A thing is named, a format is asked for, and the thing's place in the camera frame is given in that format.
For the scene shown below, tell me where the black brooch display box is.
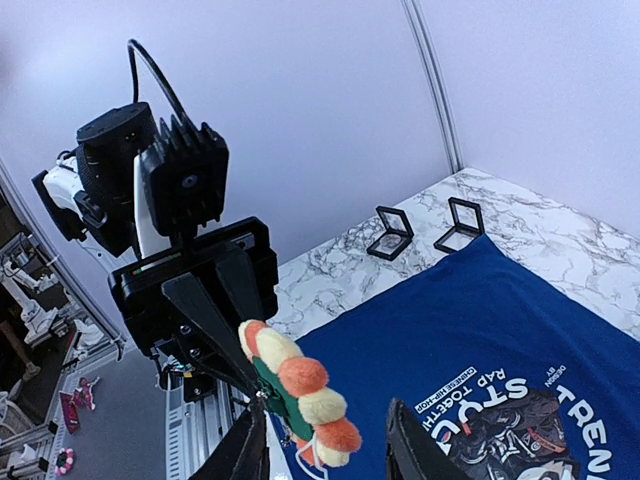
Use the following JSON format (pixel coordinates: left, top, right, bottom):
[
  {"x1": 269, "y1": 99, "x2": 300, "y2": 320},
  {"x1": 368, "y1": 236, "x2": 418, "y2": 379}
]
[{"x1": 433, "y1": 197, "x2": 485, "y2": 254}]

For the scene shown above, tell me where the orange yellow flower brooch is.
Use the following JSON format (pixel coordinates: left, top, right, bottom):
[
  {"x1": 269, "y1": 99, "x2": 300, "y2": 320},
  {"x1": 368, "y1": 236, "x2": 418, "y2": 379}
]
[{"x1": 238, "y1": 320, "x2": 362, "y2": 474}]

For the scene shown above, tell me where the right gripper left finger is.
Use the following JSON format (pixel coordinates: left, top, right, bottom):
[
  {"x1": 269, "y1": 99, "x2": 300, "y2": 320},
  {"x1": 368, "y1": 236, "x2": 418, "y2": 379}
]
[{"x1": 189, "y1": 402, "x2": 270, "y2": 480}]

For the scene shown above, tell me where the pink packaging on floor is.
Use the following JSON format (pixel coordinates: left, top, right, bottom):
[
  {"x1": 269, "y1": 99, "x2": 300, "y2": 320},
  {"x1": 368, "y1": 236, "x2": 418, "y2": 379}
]
[{"x1": 59, "y1": 376, "x2": 101, "y2": 434}]

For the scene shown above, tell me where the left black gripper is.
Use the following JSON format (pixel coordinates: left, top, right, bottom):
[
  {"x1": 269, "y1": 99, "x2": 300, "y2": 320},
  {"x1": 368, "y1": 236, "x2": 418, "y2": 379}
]
[{"x1": 109, "y1": 217, "x2": 278, "y2": 396}]

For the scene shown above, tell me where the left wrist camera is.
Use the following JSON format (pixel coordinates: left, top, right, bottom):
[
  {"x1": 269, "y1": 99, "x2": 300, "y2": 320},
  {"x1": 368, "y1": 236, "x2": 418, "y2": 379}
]
[{"x1": 133, "y1": 113, "x2": 230, "y2": 259}]

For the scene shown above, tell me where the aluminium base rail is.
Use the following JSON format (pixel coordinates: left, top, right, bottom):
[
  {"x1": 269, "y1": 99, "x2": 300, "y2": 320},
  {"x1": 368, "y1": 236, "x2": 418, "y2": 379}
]
[{"x1": 164, "y1": 378, "x2": 246, "y2": 479}]

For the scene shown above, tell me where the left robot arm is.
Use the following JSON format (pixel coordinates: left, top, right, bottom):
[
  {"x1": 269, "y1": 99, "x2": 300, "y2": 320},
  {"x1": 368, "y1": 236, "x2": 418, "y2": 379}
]
[{"x1": 33, "y1": 102, "x2": 278, "y2": 396}]

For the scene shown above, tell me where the blue printed t-shirt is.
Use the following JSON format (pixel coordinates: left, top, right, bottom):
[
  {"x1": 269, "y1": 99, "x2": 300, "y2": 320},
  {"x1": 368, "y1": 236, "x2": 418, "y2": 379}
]
[{"x1": 299, "y1": 237, "x2": 639, "y2": 479}]

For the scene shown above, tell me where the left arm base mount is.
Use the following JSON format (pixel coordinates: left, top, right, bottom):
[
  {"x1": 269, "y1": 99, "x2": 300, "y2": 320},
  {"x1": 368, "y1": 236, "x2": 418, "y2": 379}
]
[{"x1": 153, "y1": 352, "x2": 217, "y2": 403}]

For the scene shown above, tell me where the left aluminium frame post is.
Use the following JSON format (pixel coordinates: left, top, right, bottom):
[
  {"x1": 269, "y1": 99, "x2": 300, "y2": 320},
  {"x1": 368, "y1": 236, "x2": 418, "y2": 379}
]
[{"x1": 401, "y1": 0, "x2": 464, "y2": 174}]

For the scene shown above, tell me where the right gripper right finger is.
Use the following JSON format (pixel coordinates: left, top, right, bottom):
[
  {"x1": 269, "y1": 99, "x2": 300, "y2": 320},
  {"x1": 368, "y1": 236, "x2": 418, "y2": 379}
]
[{"x1": 385, "y1": 398, "x2": 470, "y2": 480}]

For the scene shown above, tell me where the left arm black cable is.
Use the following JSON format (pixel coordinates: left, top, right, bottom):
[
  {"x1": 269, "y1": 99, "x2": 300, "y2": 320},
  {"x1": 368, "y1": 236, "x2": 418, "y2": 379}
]
[{"x1": 126, "y1": 38, "x2": 194, "y2": 126}]

